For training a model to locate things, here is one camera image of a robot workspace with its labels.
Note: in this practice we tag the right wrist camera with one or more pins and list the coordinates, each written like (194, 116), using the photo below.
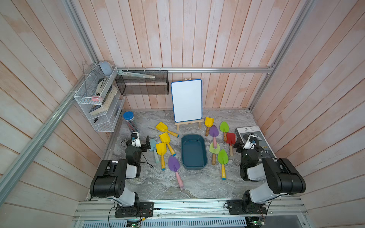
(251, 141)

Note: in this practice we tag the blue lid pencil tube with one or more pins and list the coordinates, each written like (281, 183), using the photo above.
(129, 118)

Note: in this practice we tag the purple shovel pink handle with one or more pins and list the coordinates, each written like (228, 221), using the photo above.
(174, 166)

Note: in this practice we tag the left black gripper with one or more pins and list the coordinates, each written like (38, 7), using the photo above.
(143, 146)

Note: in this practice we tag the lime shovel wooden handle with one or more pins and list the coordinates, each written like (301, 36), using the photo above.
(214, 151)

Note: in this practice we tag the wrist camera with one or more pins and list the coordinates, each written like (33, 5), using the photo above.
(251, 141)
(135, 140)

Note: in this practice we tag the dark teal storage box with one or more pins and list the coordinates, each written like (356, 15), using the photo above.
(194, 154)

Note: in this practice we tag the black cover book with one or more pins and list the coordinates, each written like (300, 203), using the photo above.
(263, 147)

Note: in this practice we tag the yellow shovel wooden handle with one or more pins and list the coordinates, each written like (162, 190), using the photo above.
(209, 122)

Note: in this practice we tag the grey round object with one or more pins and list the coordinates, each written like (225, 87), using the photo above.
(106, 68)

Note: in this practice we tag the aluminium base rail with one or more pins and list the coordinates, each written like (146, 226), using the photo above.
(103, 209)

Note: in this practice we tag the purple trowel pink handle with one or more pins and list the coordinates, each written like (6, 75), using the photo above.
(214, 133)

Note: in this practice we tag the yellow shovel blue tip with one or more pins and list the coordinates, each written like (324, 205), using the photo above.
(161, 150)

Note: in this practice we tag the white board blue frame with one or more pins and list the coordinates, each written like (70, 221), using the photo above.
(187, 100)

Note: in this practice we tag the small wooden easel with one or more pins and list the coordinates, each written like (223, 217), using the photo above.
(178, 124)

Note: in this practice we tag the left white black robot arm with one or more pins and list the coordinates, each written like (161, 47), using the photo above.
(110, 178)

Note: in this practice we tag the green ruler on basket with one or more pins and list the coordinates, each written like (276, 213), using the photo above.
(136, 75)

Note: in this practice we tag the black mesh wall basket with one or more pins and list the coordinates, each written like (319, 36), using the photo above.
(131, 86)

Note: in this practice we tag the yellow scoop orange handle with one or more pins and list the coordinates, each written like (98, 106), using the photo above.
(164, 128)

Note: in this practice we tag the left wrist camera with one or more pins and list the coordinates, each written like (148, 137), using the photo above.
(135, 140)

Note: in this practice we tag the green trowel wooden handle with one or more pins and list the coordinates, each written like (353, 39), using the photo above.
(224, 127)

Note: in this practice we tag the white wire shelf rack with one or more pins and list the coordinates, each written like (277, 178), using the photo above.
(96, 84)

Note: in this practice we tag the book in wire shelf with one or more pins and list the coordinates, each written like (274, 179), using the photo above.
(96, 109)

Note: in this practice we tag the green trowel yellow handle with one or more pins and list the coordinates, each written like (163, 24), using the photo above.
(223, 159)

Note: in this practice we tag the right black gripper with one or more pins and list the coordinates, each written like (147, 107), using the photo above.
(240, 147)

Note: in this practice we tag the light blue small shovel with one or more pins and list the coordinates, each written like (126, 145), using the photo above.
(153, 148)

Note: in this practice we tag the yellow shovel orange handle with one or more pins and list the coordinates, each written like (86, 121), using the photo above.
(165, 138)

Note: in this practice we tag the red shovel wooden handle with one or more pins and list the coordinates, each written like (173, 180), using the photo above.
(231, 140)

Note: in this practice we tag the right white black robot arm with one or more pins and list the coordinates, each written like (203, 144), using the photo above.
(279, 177)

